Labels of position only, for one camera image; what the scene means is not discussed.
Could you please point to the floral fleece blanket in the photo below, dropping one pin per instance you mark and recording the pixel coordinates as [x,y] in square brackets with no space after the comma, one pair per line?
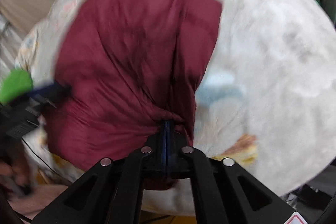
[272,76]

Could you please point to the silver satin curtain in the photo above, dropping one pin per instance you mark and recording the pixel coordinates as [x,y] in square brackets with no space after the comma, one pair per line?
[11,41]

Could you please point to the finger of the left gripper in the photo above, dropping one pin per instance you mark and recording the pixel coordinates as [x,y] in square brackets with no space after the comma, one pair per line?
[51,94]

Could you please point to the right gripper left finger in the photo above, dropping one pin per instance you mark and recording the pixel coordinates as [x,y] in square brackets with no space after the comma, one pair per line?
[112,190]

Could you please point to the maroon quilted puffer jacket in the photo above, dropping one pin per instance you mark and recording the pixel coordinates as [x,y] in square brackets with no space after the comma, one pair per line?
[131,65]

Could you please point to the green fabric pouch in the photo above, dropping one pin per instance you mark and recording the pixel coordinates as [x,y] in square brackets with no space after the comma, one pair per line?
[15,84]

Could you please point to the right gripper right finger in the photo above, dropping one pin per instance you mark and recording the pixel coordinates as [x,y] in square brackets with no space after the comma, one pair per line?
[222,191]

